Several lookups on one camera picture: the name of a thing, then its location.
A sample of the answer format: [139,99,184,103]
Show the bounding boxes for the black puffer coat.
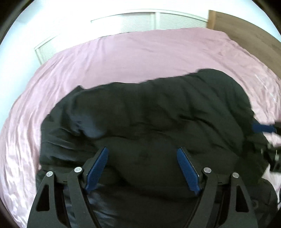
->
[35,68,279,228]

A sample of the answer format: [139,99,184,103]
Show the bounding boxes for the pink bed duvet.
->
[0,27,281,222]

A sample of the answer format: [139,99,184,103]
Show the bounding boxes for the wooden headboard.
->
[206,10,281,66]

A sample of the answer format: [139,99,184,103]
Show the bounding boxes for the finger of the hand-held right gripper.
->
[252,123,281,134]

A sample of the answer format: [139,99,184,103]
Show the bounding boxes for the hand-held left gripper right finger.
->
[177,147,253,228]

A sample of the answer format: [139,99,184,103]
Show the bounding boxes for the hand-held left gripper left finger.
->
[27,146,109,228]

